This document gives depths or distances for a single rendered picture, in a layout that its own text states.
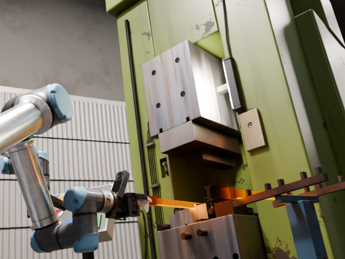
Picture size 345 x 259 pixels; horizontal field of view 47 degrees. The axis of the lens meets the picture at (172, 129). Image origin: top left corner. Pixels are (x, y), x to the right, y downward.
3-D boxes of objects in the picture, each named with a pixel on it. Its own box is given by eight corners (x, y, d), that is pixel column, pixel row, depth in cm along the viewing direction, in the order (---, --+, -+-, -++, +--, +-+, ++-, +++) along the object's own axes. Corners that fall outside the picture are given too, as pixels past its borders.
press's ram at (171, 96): (217, 109, 168) (202, 30, 182) (150, 137, 189) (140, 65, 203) (261, 128, 200) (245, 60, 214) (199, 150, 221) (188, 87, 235)
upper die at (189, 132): (195, 140, 172) (191, 119, 175) (160, 153, 183) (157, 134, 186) (241, 154, 204) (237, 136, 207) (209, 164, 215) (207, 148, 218)
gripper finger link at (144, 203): (152, 214, 144) (134, 213, 138) (150, 198, 147) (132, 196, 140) (158, 212, 143) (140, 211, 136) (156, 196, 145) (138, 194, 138)
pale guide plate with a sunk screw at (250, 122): (265, 145, 164) (256, 108, 170) (246, 151, 169) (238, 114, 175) (267, 145, 165) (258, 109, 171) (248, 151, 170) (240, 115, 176)
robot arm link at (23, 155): (-24, 107, 115) (29, 262, 119) (5, 97, 112) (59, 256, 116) (3, 103, 126) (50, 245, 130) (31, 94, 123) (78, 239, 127)
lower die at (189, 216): (209, 221, 159) (205, 201, 162) (170, 230, 170) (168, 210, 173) (256, 223, 191) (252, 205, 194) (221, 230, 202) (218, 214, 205)
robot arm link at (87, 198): (61, 216, 119) (60, 188, 122) (90, 217, 127) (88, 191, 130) (78, 210, 114) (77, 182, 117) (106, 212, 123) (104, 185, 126)
